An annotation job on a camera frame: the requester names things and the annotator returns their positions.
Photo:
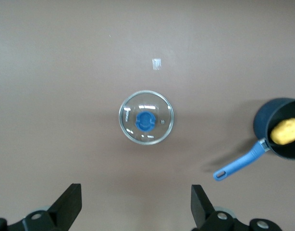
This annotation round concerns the yellow potato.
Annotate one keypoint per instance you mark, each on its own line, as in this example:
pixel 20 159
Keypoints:
pixel 285 131

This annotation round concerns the small clear tape piece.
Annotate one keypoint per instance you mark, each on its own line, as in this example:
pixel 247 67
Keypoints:
pixel 157 63

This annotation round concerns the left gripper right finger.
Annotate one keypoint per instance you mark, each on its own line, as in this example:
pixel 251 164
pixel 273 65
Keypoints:
pixel 210 219

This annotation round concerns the brown table cover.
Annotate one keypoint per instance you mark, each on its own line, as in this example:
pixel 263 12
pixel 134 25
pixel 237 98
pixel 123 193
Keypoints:
pixel 65 72

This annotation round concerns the glass lid with blue knob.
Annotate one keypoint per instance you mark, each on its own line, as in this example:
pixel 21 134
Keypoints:
pixel 145 120

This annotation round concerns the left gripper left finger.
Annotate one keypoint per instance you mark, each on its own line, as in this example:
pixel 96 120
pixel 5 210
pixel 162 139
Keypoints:
pixel 53 216

